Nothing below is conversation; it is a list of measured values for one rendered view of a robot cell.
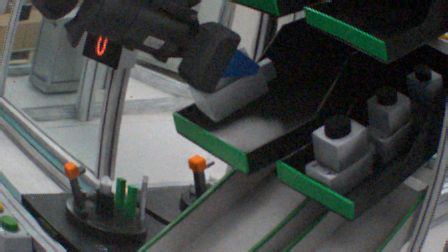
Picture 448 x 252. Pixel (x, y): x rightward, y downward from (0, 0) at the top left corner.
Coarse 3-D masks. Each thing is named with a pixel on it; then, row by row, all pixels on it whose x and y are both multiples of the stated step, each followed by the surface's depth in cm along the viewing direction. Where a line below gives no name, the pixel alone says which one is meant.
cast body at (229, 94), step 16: (240, 48) 87; (272, 64) 92; (224, 80) 88; (240, 80) 89; (256, 80) 89; (208, 96) 88; (224, 96) 89; (240, 96) 89; (256, 96) 90; (208, 112) 89; (224, 112) 89
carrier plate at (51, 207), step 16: (32, 208) 117; (48, 208) 118; (64, 208) 121; (48, 224) 113; (64, 224) 114; (160, 224) 128; (64, 240) 110; (80, 240) 111; (96, 240) 113; (144, 240) 119
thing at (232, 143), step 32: (288, 32) 101; (320, 32) 104; (288, 64) 102; (320, 64) 105; (352, 64) 91; (288, 96) 99; (320, 96) 98; (352, 96) 92; (192, 128) 93; (224, 128) 95; (256, 128) 94; (288, 128) 93; (224, 160) 90; (256, 160) 87
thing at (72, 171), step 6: (72, 162) 113; (66, 168) 112; (72, 168) 112; (78, 168) 114; (84, 168) 114; (66, 174) 113; (72, 174) 112; (78, 174) 113; (72, 180) 113; (72, 186) 114; (78, 186) 114; (72, 192) 115; (78, 192) 114; (78, 198) 114; (78, 204) 115
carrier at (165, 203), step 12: (216, 180) 150; (156, 192) 142; (168, 192) 144; (180, 192) 145; (192, 192) 140; (156, 204) 136; (168, 204) 138; (180, 204) 137; (156, 216) 132; (168, 216) 132
